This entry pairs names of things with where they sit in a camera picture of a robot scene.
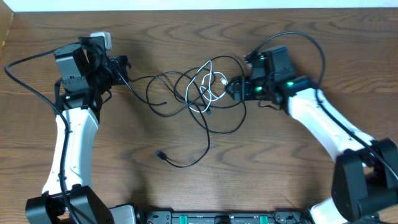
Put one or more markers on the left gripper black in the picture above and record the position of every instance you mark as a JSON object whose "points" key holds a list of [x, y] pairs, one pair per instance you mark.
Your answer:
{"points": [[117, 69]]}

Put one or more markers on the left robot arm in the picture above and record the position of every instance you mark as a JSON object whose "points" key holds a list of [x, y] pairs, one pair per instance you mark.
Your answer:
{"points": [[67, 196]]}

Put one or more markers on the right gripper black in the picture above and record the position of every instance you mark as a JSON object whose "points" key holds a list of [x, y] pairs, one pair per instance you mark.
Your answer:
{"points": [[241, 88]]}

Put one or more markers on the cardboard panel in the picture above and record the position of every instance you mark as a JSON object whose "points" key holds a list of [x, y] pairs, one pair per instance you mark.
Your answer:
{"points": [[6, 17]]}

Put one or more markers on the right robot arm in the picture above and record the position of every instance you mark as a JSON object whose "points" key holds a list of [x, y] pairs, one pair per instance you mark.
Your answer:
{"points": [[365, 173]]}

